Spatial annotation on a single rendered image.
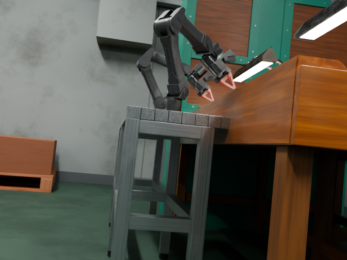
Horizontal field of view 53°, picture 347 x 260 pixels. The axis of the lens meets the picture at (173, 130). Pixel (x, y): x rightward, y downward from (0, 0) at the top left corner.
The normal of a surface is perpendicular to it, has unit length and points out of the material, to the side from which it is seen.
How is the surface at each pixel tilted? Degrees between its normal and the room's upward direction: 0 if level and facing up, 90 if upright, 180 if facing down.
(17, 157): 90
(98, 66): 90
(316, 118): 90
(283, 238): 90
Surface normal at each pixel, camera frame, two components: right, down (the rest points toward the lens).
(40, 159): 0.33, -0.01
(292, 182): 0.11, -0.04
